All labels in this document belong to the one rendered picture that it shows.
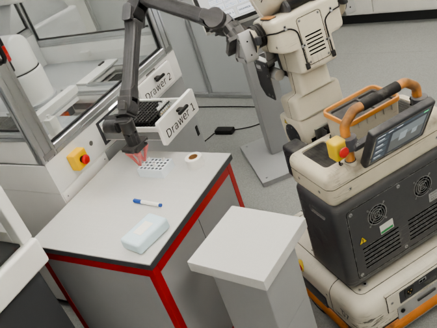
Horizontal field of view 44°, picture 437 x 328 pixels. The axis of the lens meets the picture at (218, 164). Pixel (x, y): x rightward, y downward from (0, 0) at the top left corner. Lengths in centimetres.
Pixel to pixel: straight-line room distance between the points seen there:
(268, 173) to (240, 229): 154
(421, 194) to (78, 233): 126
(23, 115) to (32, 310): 71
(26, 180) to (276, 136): 161
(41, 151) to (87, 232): 39
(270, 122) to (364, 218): 150
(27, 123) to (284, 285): 112
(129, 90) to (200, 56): 228
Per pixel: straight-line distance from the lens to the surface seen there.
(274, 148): 339
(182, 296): 196
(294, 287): 182
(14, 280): 185
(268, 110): 327
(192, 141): 298
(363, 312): 209
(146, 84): 264
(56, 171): 225
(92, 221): 208
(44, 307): 205
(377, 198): 193
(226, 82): 433
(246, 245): 168
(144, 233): 182
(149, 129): 225
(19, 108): 213
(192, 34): 429
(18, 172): 237
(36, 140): 218
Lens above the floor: 184
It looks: 31 degrees down
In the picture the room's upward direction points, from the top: 19 degrees counter-clockwise
